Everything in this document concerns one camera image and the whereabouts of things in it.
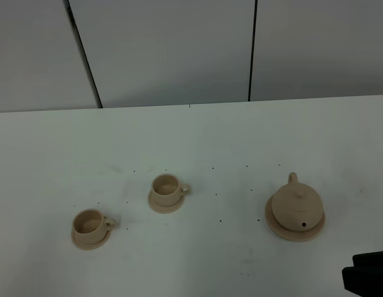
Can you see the tan teapot saucer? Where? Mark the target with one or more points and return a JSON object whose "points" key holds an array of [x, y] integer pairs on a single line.
{"points": [[294, 236]]}

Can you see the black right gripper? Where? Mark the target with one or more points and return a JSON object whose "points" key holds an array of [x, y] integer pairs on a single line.
{"points": [[365, 277]]}

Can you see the brown teacup near centre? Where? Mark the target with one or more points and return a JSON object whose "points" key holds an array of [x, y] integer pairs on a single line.
{"points": [[167, 190]]}

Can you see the tan saucer front left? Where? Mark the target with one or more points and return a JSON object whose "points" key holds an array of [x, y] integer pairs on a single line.
{"points": [[89, 247]]}

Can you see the brown teapot with lid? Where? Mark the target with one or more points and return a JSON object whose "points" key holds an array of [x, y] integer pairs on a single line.
{"points": [[297, 208]]}

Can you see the tan saucer near centre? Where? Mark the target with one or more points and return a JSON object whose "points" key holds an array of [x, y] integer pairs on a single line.
{"points": [[156, 207]]}

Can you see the brown teacup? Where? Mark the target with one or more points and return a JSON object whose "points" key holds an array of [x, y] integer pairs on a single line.
{"points": [[91, 226], [167, 190]]}

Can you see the brown teacup front left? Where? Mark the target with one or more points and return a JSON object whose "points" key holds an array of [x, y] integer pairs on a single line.
{"points": [[91, 226]]}

